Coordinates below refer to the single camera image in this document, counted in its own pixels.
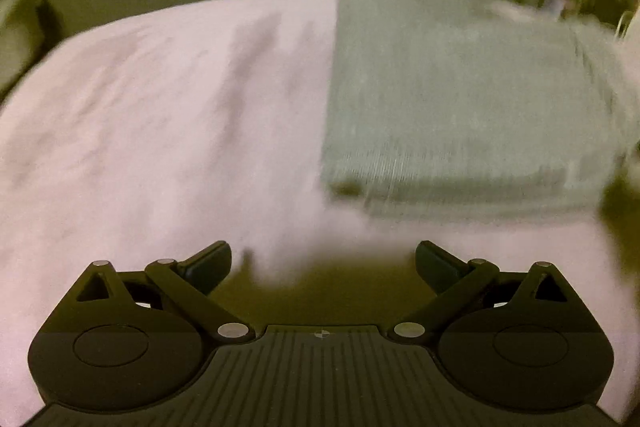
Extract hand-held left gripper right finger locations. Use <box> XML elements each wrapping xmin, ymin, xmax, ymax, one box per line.
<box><xmin>392</xmin><ymin>240</ymin><xmax>569</xmax><ymax>345</ymax></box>

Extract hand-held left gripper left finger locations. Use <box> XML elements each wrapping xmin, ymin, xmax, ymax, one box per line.
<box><xmin>74</xmin><ymin>241</ymin><xmax>256</xmax><ymax>345</ymax></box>

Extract grey sweat pants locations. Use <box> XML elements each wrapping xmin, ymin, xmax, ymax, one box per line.
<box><xmin>318</xmin><ymin>0</ymin><xmax>635</xmax><ymax>219</ymax></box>

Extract pink plush blanket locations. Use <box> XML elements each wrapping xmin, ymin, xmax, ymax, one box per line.
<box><xmin>0</xmin><ymin>0</ymin><xmax>640</xmax><ymax>418</ymax></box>

